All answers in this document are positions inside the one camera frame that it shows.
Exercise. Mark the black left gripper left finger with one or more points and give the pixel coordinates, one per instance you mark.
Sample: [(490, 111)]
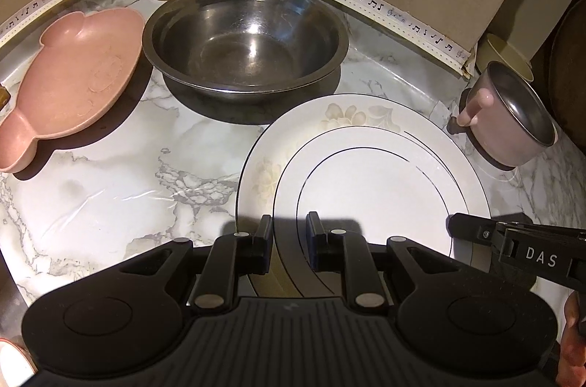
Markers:
[(220, 266)]

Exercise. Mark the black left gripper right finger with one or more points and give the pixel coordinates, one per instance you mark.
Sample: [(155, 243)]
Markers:
[(348, 254)]

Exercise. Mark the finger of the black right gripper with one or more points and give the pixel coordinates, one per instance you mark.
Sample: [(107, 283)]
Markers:
[(550, 252)]

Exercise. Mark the white plate with black rings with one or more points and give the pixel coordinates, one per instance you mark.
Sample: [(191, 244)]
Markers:
[(363, 164)]

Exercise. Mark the large stainless steel bowl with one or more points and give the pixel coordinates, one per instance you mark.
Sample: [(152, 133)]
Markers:
[(245, 49)]

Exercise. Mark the pink pig-shaped plate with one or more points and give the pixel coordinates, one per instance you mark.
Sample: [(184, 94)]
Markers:
[(84, 64)]

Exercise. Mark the person's right hand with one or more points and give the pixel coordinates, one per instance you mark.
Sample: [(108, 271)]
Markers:
[(571, 365)]

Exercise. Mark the round wooden cutting board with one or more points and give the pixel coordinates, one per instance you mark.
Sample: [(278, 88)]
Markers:
[(566, 77)]

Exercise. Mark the cream plastic cup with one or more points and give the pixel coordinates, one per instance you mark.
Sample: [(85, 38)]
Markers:
[(492, 48)]

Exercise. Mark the white plate at left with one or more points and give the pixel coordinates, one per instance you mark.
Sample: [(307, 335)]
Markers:
[(15, 366)]

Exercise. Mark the small steel pot pink handle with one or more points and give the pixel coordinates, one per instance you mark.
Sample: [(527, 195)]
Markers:
[(506, 117)]

